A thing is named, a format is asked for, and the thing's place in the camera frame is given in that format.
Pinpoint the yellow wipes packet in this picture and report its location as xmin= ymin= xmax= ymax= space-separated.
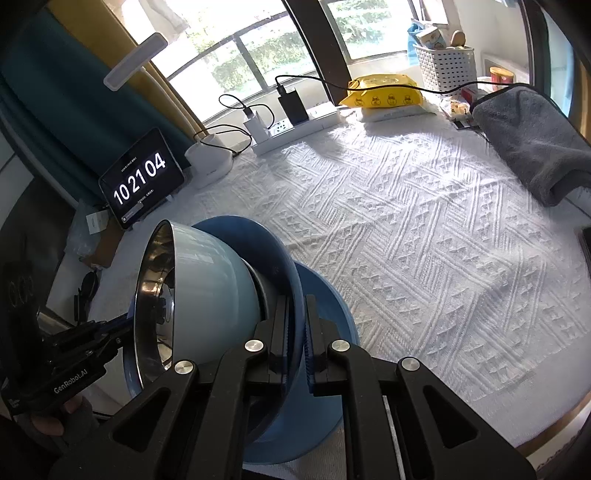
xmin=339 ymin=75 xmax=424 ymax=108

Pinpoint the black charger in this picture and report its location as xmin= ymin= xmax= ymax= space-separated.
xmin=277 ymin=85 xmax=309 ymax=124

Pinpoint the dark blue curtain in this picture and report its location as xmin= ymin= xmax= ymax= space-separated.
xmin=0 ymin=9 xmax=195 ymax=217

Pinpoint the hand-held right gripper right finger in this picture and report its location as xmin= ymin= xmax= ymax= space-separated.
xmin=302 ymin=295 xmax=539 ymax=480

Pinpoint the light blue steel bowl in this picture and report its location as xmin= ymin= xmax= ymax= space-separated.
xmin=133 ymin=220 xmax=262 ymax=387

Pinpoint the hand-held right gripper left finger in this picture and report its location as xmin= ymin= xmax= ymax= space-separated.
xmin=48 ymin=296 xmax=297 ymax=480

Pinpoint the gold and red tin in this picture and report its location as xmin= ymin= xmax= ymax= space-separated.
xmin=489 ymin=67 xmax=516 ymax=90

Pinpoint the yellow curtain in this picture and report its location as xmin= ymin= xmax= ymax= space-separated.
xmin=46 ymin=0 xmax=206 ymax=136

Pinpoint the tablet showing clock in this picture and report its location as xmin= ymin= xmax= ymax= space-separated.
xmin=98 ymin=128 xmax=186 ymax=230

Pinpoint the white power strip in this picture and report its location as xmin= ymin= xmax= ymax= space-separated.
xmin=252 ymin=102 xmax=341 ymax=155

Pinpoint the long black charging cable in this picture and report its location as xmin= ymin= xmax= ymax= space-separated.
xmin=274 ymin=74 xmax=533 ymax=99

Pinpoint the white wipes packet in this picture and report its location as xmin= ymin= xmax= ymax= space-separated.
xmin=358 ymin=99 xmax=439 ymax=123

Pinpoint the large blue plastic bowl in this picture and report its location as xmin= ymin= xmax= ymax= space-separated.
xmin=191 ymin=216 xmax=357 ymax=464

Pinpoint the white desk lamp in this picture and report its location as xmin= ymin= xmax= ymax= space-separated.
xmin=103 ymin=33 xmax=234 ymax=189

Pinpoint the grey towel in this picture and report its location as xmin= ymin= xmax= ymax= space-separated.
xmin=470 ymin=85 xmax=591 ymax=207

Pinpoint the black door frame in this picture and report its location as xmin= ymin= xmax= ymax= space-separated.
xmin=524 ymin=0 xmax=585 ymax=128

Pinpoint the short black charging cable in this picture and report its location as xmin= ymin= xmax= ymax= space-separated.
xmin=218 ymin=93 xmax=260 ymax=121

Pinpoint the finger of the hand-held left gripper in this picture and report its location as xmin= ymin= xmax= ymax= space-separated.
xmin=38 ymin=314 xmax=136 ymax=352

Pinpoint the person's left hand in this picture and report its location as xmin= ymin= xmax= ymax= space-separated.
xmin=27 ymin=394 xmax=101 ymax=457

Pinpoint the blue and white packet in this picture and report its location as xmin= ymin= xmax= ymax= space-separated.
xmin=406 ymin=19 xmax=446 ymax=51

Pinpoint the brown cardboard box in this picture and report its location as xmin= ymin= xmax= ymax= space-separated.
xmin=78 ymin=215 xmax=129 ymax=269

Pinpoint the white perforated basket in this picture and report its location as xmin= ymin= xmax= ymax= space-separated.
xmin=412 ymin=44 xmax=477 ymax=95

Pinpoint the white charger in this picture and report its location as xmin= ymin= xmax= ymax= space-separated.
xmin=243 ymin=108 xmax=270 ymax=145

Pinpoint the clear plastic bag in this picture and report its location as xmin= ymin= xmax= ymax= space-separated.
xmin=65 ymin=203 xmax=112 ymax=260

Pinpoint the black window post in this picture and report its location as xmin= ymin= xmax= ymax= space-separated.
xmin=281 ymin=0 xmax=362 ymax=105

